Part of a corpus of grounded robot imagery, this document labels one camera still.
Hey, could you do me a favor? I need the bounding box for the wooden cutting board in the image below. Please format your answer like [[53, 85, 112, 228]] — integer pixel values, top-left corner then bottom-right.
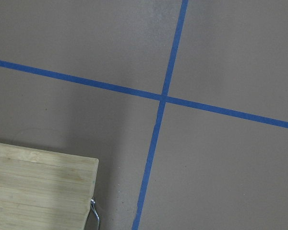
[[0, 143, 99, 230]]

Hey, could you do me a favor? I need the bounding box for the metal cutting board handle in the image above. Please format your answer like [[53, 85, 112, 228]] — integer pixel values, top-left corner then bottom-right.
[[90, 197, 100, 230]]

